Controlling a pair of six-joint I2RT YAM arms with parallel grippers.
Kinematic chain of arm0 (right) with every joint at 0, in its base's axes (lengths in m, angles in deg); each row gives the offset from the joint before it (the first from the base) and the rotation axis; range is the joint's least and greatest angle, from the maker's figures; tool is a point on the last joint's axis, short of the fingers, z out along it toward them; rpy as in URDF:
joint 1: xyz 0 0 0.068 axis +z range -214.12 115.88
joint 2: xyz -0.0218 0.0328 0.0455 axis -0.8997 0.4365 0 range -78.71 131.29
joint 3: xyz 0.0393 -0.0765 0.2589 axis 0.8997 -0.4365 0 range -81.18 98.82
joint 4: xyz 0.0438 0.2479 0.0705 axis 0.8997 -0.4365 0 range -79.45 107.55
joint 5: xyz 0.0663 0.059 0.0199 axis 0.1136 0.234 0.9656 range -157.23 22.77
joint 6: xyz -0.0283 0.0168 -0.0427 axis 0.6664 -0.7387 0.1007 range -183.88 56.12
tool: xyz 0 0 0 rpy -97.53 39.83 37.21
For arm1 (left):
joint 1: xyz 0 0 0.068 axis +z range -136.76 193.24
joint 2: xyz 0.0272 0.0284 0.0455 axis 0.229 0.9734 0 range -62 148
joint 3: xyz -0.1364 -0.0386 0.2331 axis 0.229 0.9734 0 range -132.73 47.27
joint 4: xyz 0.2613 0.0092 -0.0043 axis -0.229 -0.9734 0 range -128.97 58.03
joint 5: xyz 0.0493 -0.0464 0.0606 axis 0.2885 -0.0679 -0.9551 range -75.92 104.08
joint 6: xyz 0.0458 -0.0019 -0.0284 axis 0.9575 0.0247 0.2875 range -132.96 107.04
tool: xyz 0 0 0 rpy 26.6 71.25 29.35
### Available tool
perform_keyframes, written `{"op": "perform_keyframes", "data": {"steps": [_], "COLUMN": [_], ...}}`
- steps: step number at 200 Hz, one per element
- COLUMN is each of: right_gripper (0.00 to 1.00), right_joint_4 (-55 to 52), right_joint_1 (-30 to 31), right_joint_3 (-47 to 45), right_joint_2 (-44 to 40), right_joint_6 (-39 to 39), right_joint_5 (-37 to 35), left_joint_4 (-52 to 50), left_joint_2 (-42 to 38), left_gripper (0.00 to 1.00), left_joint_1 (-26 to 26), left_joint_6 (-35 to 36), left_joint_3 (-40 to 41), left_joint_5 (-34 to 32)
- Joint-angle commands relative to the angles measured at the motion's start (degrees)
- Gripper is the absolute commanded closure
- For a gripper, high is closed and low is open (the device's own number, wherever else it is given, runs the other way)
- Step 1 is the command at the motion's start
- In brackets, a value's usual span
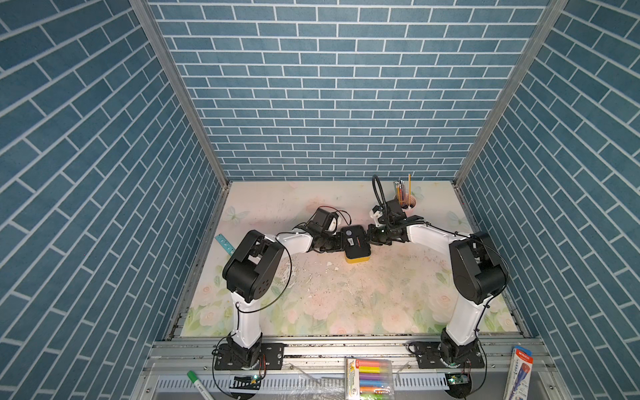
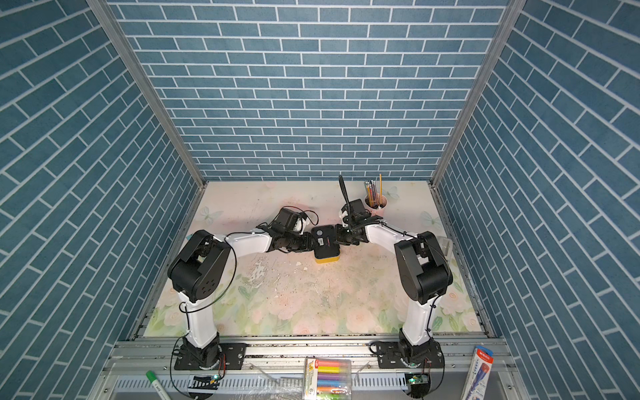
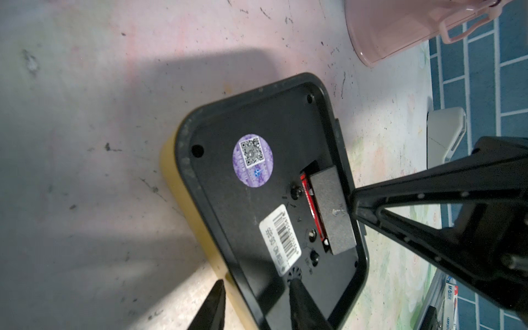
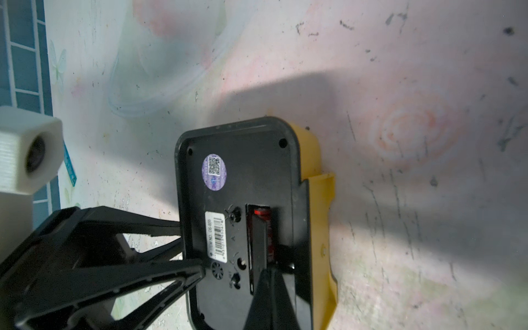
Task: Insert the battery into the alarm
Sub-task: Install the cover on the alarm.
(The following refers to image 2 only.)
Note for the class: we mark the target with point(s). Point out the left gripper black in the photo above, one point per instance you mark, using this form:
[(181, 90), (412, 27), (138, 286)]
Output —
[(307, 244)]

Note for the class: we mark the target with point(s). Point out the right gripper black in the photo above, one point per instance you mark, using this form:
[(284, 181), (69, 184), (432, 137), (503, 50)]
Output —
[(339, 236)]

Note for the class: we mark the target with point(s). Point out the yellow alarm clock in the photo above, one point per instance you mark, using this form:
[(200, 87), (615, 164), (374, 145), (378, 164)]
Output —
[(325, 246)]

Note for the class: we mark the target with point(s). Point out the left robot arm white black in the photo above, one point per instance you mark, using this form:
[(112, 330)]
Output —
[(198, 270)]

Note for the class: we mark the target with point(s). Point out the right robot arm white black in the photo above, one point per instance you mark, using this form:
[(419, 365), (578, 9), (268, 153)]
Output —
[(424, 275)]

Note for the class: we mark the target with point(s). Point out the pink pencil cup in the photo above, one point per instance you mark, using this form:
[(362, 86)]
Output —
[(378, 206)]

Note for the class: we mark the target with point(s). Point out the pencils in cup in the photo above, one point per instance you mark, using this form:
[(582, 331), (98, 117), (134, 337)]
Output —
[(373, 188)]

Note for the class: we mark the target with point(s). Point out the grey stapler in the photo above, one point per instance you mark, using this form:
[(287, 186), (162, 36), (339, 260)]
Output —
[(446, 245)]

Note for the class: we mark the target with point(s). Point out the highlighter marker pack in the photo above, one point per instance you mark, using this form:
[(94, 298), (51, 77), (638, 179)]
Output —
[(327, 378)]

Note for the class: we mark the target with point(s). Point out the green marker pen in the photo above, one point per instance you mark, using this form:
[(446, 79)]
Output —
[(157, 386)]

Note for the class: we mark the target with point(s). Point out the boxed pen package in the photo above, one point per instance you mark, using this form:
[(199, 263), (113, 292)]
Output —
[(478, 375)]

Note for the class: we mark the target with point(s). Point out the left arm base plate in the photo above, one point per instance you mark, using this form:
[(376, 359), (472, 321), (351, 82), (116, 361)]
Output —
[(216, 356)]

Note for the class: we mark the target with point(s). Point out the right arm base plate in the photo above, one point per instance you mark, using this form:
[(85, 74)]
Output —
[(396, 355)]

